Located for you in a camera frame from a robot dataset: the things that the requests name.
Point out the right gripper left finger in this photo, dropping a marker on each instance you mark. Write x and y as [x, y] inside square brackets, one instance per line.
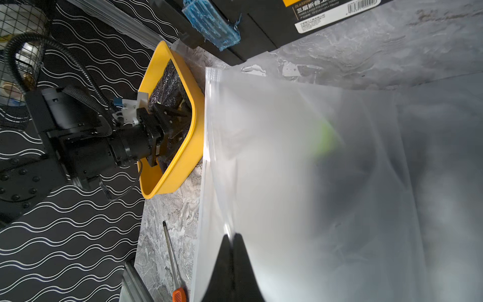
[221, 285]

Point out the orange handled screwdriver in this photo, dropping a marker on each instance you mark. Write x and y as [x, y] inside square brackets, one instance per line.
[178, 294]

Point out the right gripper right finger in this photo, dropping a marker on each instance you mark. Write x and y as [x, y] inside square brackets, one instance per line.
[245, 287]

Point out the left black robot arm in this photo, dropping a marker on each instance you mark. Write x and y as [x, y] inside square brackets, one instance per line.
[84, 134]

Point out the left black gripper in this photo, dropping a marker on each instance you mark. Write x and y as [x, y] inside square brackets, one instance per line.
[154, 133]

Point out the black yellow toolbox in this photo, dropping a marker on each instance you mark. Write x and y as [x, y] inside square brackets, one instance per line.
[235, 31]

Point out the clear zip-top bag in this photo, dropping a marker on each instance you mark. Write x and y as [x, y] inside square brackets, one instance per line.
[415, 233]

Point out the yellow plastic tray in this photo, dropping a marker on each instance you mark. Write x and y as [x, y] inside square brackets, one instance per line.
[154, 181]

